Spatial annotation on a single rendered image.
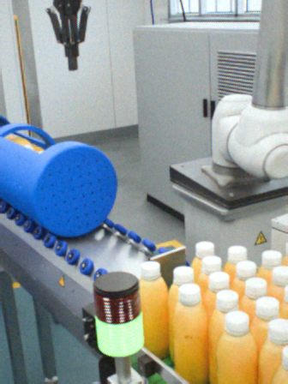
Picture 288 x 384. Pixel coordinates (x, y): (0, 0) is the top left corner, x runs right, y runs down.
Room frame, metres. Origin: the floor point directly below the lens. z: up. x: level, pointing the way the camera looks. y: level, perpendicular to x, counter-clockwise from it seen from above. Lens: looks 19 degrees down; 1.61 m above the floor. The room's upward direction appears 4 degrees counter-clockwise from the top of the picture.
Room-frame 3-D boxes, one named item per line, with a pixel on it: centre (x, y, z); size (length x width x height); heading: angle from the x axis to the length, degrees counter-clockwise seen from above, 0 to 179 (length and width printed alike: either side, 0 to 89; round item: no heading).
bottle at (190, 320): (0.90, -0.08, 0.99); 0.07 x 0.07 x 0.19
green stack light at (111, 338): (0.66, 0.04, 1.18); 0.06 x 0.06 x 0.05
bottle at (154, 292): (1.01, -0.01, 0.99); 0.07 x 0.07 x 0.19
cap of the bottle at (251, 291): (0.91, -0.20, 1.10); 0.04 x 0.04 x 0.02
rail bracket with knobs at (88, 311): (1.03, 0.10, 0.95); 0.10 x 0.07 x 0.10; 123
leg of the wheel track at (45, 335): (2.09, 0.47, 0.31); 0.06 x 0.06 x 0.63; 33
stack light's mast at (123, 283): (0.66, 0.04, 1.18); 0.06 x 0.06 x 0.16
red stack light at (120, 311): (0.66, 0.04, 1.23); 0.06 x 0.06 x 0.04
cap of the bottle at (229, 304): (0.87, -0.14, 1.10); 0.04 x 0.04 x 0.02
